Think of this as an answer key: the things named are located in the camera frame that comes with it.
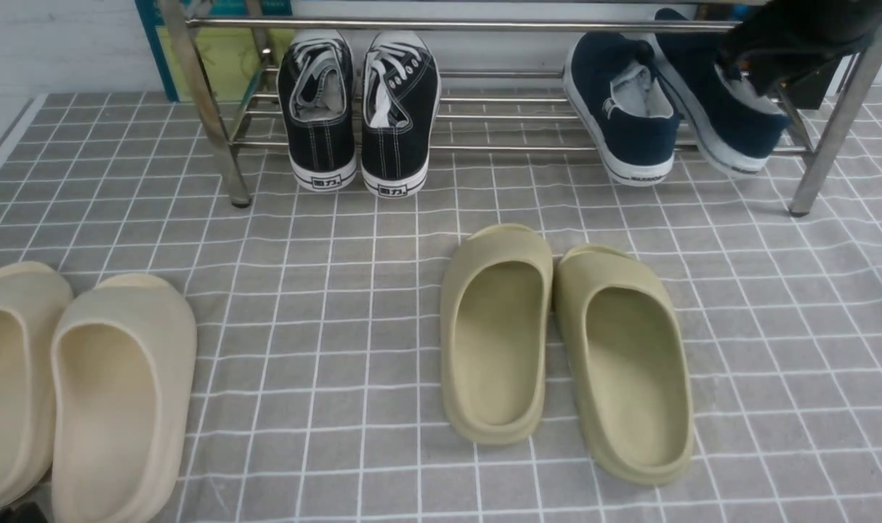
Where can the right olive foam slipper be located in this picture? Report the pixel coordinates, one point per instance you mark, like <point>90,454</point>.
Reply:
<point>627,358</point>

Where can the black canvas sneaker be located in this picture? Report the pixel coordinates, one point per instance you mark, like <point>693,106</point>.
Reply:
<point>315,84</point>
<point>400,101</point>

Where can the silver metal shoe rack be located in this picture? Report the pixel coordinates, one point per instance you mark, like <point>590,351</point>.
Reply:
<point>274,34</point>

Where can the teal and yellow book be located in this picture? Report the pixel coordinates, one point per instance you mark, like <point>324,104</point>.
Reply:
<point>229,54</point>

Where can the cream foam slipper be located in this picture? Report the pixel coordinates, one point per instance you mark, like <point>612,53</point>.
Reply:
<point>123,364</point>
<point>33,297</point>

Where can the grey checkered floor mat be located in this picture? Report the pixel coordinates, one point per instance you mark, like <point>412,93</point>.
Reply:
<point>316,389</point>

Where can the olive foam slipper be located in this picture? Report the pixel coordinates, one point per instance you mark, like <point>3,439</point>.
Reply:
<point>494,307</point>
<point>627,358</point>

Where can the left cream foam slipper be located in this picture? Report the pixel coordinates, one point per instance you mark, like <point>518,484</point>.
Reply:
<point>33,297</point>

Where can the right black canvas sneaker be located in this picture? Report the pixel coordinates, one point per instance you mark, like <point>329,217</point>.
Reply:
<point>400,101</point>

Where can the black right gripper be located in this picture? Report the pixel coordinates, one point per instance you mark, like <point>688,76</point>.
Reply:
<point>785,40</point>

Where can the right cream foam slipper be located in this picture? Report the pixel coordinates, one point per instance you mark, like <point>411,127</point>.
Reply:
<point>123,364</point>

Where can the navy slip-on shoe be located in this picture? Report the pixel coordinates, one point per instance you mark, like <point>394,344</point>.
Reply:
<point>612,83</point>
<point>736,128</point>

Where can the left olive foam slipper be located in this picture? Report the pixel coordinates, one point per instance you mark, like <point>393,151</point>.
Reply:
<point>494,307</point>

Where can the left black canvas sneaker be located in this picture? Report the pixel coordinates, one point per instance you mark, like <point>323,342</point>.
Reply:
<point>315,84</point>

